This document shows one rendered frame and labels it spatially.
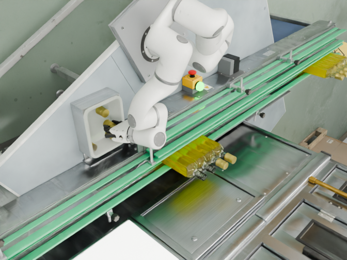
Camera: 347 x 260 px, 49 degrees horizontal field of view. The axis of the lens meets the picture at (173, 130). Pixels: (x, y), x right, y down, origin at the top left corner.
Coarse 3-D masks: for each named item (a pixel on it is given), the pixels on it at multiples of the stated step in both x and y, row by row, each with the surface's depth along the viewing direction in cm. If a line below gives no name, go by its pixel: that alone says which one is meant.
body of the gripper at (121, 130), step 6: (126, 120) 143; (114, 126) 141; (120, 126) 138; (126, 126) 137; (114, 132) 137; (120, 132) 135; (126, 132) 133; (114, 138) 138; (120, 138) 136; (126, 138) 134
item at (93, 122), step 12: (108, 108) 152; (120, 108) 147; (84, 120) 137; (96, 120) 150; (120, 120) 151; (96, 132) 152; (96, 144) 153; (108, 144) 153; (120, 144) 155; (96, 156) 147
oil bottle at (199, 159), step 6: (180, 150) 165; (186, 150) 165; (192, 150) 165; (186, 156) 162; (192, 156) 161; (198, 156) 161; (204, 156) 161; (198, 162) 158; (204, 162) 159; (198, 168) 160
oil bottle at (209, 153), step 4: (188, 144) 168; (192, 144) 168; (196, 144) 168; (200, 144) 168; (192, 148) 166; (196, 148) 166; (200, 148) 166; (204, 148) 166; (208, 148) 166; (200, 152) 164; (204, 152) 163; (208, 152) 163; (212, 152) 163; (208, 156) 162; (212, 156) 162; (208, 160) 162
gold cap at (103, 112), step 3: (96, 108) 147; (99, 108) 147; (102, 108) 146; (105, 108) 147; (96, 111) 147; (99, 111) 146; (102, 111) 145; (105, 111) 146; (108, 111) 147; (99, 114) 147; (102, 114) 145; (105, 114) 146; (108, 114) 147; (105, 117) 147
